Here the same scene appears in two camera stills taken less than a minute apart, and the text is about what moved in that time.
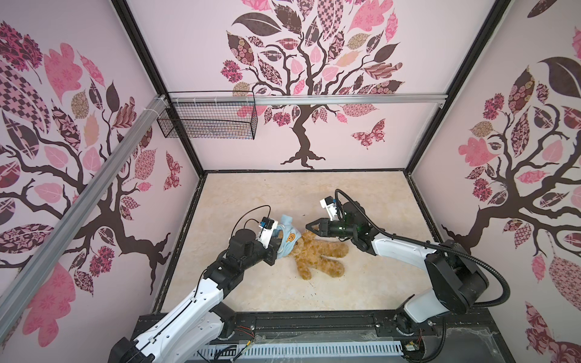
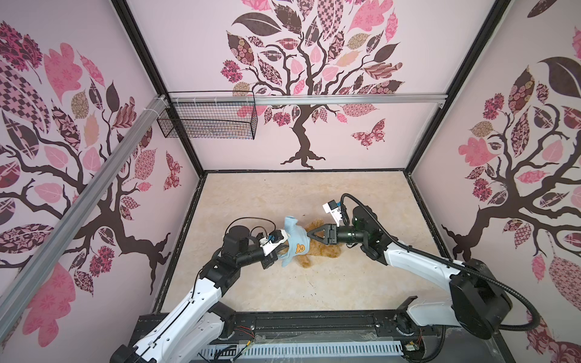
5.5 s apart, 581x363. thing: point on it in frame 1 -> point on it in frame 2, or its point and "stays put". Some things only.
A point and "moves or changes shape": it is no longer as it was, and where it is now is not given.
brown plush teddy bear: (309, 252) moves or changes shape
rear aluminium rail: (309, 99) stays put
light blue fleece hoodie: (290, 236) moves or changes shape
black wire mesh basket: (209, 120) stays put
